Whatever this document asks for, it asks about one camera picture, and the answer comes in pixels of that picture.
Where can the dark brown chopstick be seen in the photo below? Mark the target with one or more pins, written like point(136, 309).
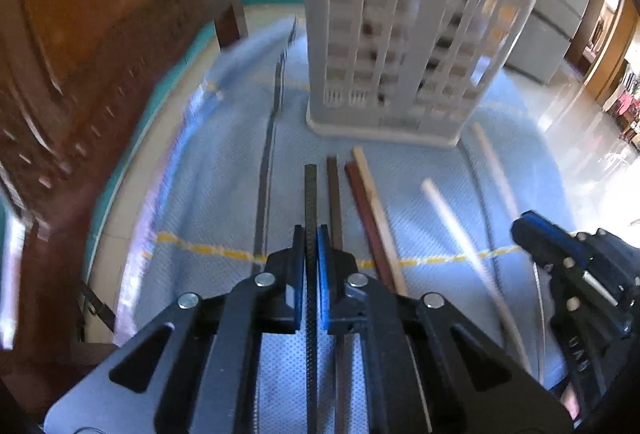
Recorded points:
point(342, 370)

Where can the white plastic utensil basket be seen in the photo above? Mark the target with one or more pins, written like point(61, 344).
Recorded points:
point(405, 70)

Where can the black textured chopstick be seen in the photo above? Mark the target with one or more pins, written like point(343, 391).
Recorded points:
point(311, 271)

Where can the beige chopstick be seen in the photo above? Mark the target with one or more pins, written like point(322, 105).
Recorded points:
point(380, 217)

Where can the white chopstick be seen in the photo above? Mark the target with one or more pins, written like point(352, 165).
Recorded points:
point(497, 172)

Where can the light blue table cloth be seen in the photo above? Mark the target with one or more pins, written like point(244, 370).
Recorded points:
point(232, 192)

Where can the brown wooden chair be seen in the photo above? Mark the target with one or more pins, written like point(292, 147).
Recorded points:
point(76, 76)

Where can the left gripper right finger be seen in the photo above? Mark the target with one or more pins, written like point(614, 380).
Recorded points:
point(337, 312)

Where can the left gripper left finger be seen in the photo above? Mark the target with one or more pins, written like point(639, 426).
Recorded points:
point(283, 303)

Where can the dark red chopstick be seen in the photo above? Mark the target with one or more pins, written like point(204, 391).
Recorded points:
point(380, 261)

